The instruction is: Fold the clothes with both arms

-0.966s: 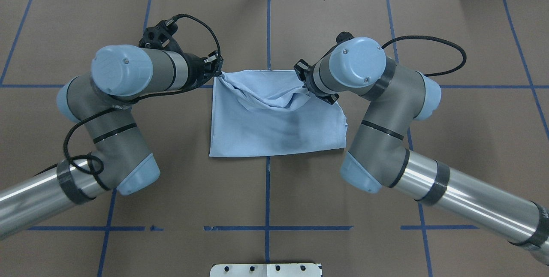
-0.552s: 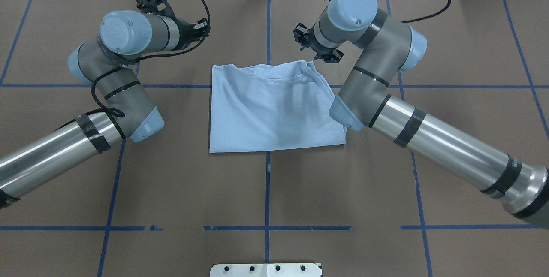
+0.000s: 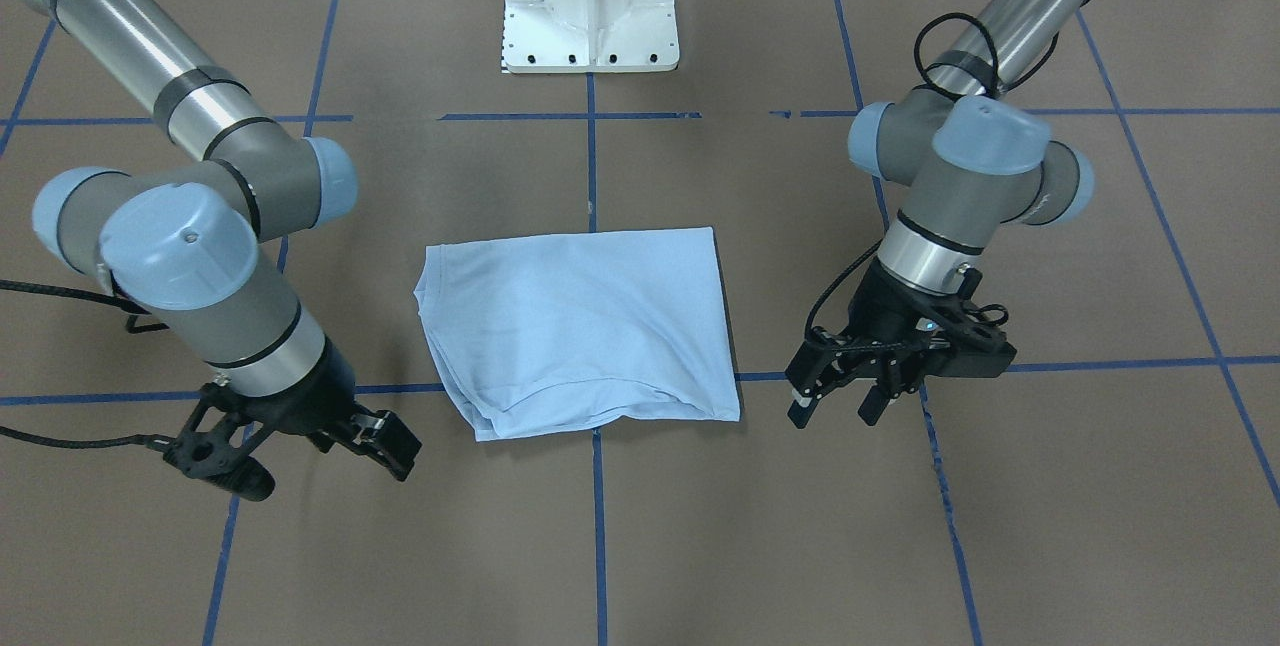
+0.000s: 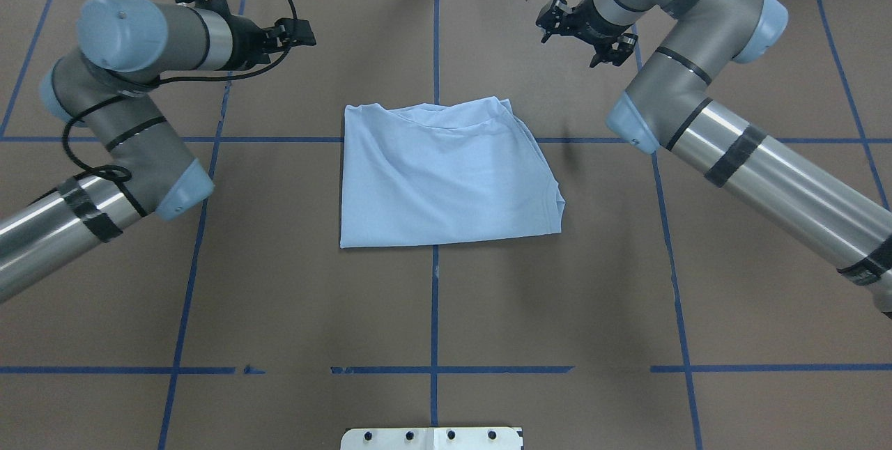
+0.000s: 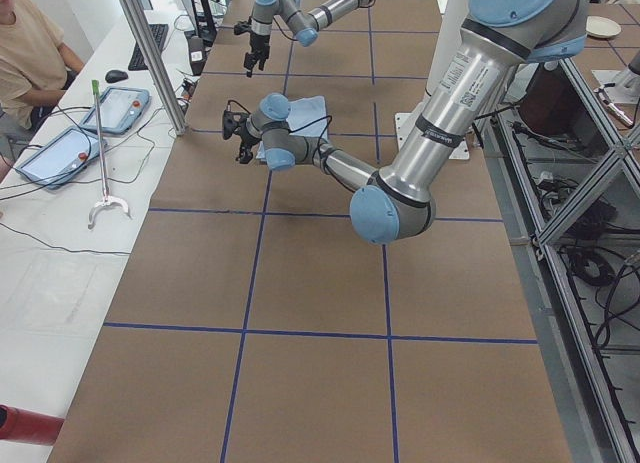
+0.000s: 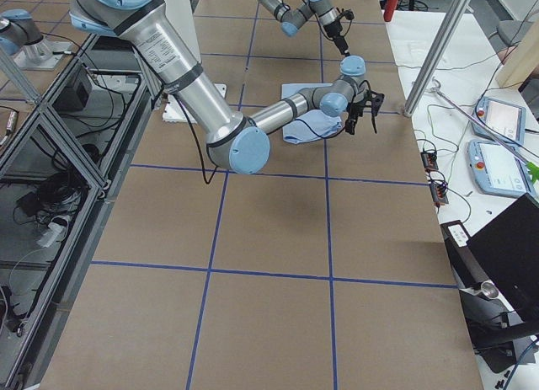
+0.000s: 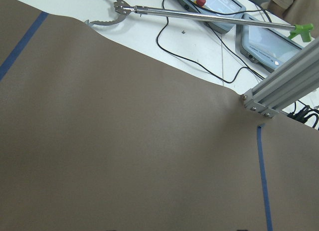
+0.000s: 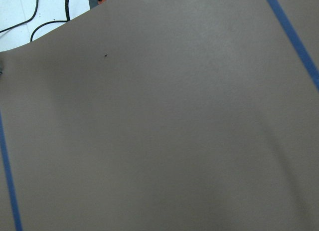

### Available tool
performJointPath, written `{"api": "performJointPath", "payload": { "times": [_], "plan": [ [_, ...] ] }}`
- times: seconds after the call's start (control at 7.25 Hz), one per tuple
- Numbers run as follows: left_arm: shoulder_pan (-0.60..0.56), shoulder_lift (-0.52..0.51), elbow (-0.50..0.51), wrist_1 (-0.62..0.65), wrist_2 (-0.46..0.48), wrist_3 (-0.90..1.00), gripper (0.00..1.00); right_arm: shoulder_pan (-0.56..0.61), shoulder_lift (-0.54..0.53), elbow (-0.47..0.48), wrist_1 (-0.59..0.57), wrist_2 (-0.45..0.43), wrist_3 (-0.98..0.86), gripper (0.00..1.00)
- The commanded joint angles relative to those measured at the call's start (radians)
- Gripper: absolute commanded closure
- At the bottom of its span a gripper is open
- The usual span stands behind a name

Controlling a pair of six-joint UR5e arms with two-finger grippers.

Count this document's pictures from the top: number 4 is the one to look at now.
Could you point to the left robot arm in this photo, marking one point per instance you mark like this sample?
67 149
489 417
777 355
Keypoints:
104 84

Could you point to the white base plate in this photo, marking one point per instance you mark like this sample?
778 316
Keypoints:
455 437

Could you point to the light blue t-shirt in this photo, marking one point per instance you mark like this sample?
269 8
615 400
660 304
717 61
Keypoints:
435 174

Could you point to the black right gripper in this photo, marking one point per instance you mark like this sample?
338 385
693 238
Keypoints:
582 21

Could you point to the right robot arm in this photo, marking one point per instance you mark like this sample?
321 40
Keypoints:
674 103

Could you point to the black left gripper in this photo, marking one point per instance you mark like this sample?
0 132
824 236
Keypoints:
245 48

